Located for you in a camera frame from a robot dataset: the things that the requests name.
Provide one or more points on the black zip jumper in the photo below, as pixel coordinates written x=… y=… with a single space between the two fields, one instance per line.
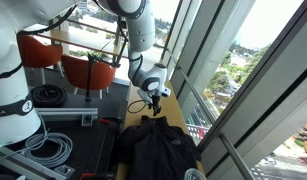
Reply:
x=155 y=150

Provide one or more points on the orange chair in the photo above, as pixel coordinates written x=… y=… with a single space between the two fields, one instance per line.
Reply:
x=83 y=74
x=34 y=54

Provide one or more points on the clear plastic cup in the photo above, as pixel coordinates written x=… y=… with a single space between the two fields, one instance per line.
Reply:
x=194 y=174

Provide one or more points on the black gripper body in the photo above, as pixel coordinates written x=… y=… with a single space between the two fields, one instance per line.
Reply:
x=154 y=105

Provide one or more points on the aluminium frame corner bracket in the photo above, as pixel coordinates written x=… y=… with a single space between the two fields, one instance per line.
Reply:
x=65 y=171

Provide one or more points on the right orange chair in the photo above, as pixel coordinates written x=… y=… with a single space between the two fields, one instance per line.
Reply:
x=83 y=74

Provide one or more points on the aluminium extrusion rail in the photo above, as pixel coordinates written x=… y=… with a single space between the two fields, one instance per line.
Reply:
x=85 y=116

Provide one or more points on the red clamp bottom edge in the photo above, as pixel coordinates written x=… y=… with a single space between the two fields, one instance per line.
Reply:
x=99 y=176

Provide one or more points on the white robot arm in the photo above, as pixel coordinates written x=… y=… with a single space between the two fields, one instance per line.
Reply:
x=18 y=118

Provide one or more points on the black tripod stand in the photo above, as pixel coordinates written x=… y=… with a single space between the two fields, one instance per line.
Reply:
x=100 y=72

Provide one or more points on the metal window handrail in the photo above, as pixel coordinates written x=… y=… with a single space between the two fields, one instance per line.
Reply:
x=242 y=167

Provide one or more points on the left orange chair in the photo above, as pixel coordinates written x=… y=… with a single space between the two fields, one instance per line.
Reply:
x=34 y=54

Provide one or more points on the red handled clamp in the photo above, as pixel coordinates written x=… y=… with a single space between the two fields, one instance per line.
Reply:
x=110 y=119

